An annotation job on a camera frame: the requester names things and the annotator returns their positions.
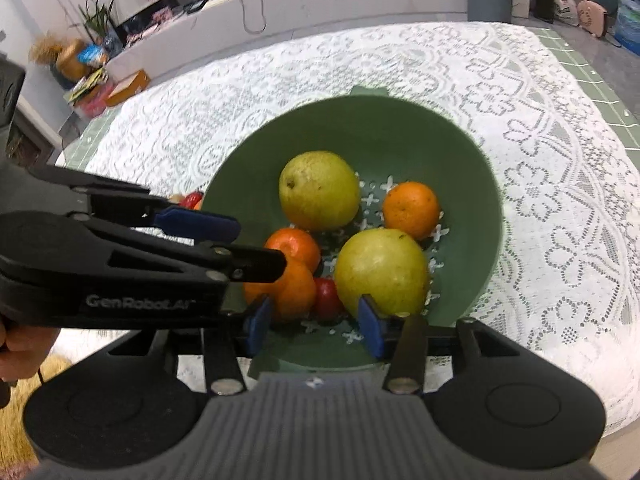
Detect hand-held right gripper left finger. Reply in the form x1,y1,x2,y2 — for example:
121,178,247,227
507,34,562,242
145,296,275,395

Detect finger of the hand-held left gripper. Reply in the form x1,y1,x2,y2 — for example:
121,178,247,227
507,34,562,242
100,240,287,285
27,165,242,243

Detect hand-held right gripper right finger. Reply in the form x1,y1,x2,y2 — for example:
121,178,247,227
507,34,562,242
356,294,506,395

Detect orange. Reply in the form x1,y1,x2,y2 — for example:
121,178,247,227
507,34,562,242
264,228,322,273
382,181,442,241
243,260,317,323

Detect yellow-green pear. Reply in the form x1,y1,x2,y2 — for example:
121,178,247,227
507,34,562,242
334,228,430,318
278,151,361,232

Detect green colander bowl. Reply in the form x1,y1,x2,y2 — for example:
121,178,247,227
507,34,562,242
200,85,503,373

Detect person's left hand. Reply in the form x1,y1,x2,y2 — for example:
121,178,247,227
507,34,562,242
0,327,61,386

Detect yellow fluffy rug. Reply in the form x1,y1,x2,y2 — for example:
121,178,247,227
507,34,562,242
0,355,66,480

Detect orange cardboard box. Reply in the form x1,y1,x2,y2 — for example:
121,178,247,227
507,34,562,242
106,70,151,107

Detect gold vase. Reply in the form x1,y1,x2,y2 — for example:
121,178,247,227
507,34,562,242
55,40,93,81

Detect white lace tablecloth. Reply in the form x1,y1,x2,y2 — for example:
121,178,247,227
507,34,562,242
82,21,640,436

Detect dried flowers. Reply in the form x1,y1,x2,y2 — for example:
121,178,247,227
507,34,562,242
30,32,68,63

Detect green plant in glass vase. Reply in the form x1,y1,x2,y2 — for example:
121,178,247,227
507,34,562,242
77,0,123,58

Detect white tv console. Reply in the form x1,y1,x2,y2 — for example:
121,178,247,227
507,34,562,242
107,0,531,83

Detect white plastic bag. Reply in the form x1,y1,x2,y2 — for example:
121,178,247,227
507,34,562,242
552,0,578,26

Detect pink pig heater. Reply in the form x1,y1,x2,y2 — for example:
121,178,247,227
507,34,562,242
577,0,608,38

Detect blue water jug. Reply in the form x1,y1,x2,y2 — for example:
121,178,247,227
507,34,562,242
612,0,640,56

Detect black cable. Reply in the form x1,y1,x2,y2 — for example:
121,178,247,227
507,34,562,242
240,0,296,33

